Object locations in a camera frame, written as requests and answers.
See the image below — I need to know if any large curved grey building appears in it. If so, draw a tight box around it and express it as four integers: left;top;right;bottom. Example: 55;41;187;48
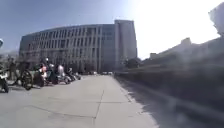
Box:
18;18;139;74

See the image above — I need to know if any grey paved plaza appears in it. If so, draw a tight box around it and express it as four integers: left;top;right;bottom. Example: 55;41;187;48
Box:
0;74;224;128

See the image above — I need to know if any row of parked motorcycles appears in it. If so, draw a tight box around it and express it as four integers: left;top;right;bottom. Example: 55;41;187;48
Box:
0;56;82;94

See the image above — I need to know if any large dark grey building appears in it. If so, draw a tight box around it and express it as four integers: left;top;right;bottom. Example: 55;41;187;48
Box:
149;36;224;66

